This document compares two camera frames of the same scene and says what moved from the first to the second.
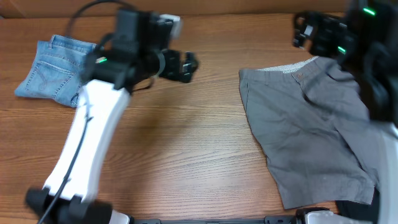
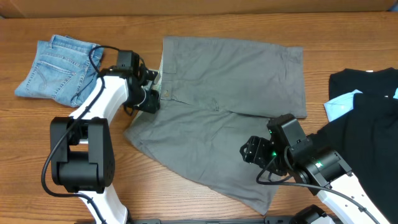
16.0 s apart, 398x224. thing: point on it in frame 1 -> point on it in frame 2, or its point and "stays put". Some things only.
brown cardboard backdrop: x=111 y=9 stays put
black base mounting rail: x=280 y=219 stays put
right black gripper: x=333 y=29 -> x=257 y=149
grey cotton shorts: x=312 y=123 -> x=216 y=96
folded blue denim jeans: x=56 y=70 stays put
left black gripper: x=175 y=72 -> x=153 y=101
